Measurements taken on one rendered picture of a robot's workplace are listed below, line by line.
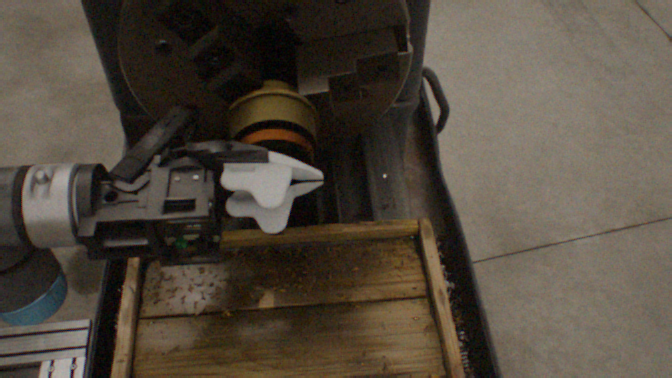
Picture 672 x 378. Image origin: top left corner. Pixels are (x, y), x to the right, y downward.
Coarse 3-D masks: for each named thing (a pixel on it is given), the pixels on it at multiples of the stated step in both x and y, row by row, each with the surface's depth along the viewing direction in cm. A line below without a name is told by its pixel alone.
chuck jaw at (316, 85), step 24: (312, 48) 70; (336, 48) 69; (360, 48) 69; (384, 48) 68; (312, 72) 68; (336, 72) 67; (360, 72) 69; (384, 72) 70; (312, 96) 66; (336, 96) 69; (360, 96) 69
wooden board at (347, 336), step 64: (192, 256) 80; (256, 256) 80; (320, 256) 80; (384, 256) 80; (128, 320) 72; (192, 320) 74; (256, 320) 74; (320, 320) 74; (384, 320) 74; (448, 320) 72
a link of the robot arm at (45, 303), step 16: (32, 256) 63; (48, 256) 66; (0, 272) 62; (16, 272) 63; (32, 272) 64; (48, 272) 66; (0, 288) 63; (16, 288) 64; (32, 288) 65; (48, 288) 67; (64, 288) 70; (0, 304) 65; (16, 304) 66; (32, 304) 66; (48, 304) 68; (16, 320) 68; (32, 320) 68
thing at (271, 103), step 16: (272, 80) 66; (256, 96) 63; (272, 96) 63; (288, 96) 64; (240, 112) 64; (256, 112) 62; (272, 112) 62; (288, 112) 63; (304, 112) 64; (240, 128) 62; (256, 128) 62; (272, 128) 62; (288, 128) 62; (304, 128) 63; (256, 144) 61; (272, 144) 60; (288, 144) 61; (304, 144) 62; (304, 160) 62
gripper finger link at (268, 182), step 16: (272, 160) 60; (288, 160) 61; (224, 176) 60; (240, 176) 60; (256, 176) 60; (272, 176) 60; (288, 176) 60; (304, 176) 62; (320, 176) 62; (256, 192) 59; (272, 192) 59; (272, 208) 58
